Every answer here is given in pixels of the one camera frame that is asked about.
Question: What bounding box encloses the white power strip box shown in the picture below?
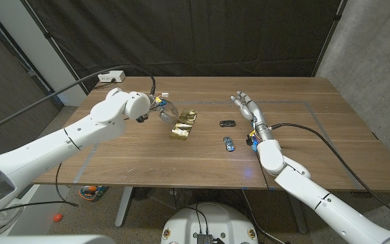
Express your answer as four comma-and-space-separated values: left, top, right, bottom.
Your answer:
97, 70, 127, 83

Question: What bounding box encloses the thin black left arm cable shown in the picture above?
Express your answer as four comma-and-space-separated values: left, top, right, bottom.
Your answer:
0, 162, 80, 218

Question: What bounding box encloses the blue toy car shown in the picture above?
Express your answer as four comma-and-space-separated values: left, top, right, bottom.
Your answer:
223, 136, 236, 153

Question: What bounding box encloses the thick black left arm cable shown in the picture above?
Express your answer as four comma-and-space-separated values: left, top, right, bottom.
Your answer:
0, 64, 158, 138

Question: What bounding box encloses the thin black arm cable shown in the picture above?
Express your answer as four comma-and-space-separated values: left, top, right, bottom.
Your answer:
255, 150, 271, 191
0, 162, 80, 218

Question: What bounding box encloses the black power strip cord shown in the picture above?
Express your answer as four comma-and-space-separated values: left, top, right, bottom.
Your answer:
93, 78, 116, 91

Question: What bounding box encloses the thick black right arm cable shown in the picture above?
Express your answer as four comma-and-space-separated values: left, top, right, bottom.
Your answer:
269, 122, 390, 224

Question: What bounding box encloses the black backdrop stand pole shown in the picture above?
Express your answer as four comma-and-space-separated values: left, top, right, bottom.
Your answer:
21, 0, 89, 96
312, 0, 348, 77

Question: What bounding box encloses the black backdrop curtain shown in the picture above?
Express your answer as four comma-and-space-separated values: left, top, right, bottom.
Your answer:
25, 0, 348, 92

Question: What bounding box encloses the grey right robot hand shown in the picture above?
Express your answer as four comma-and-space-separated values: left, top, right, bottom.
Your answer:
230, 90, 277, 142

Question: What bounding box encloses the grey metal table leg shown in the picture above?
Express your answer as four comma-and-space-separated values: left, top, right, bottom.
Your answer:
114, 186, 135, 228
288, 195, 309, 235

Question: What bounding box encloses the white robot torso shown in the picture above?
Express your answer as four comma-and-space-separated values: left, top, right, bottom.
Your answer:
160, 202, 259, 244

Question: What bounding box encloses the white floor platform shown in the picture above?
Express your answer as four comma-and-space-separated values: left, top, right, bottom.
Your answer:
10, 184, 70, 237

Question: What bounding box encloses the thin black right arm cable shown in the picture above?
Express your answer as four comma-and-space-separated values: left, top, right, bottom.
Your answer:
255, 150, 271, 191

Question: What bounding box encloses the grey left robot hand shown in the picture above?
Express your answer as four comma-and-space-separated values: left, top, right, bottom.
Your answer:
147, 94, 179, 125

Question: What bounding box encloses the orange teal floor toy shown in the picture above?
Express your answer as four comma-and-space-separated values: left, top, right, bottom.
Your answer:
79, 184, 108, 203

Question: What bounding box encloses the gold foil envelope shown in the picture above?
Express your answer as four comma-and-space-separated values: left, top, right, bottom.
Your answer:
169, 108, 199, 142

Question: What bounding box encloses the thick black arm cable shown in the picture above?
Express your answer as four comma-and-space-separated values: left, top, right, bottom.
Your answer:
269, 122, 390, 224
0, 64, 158, 138

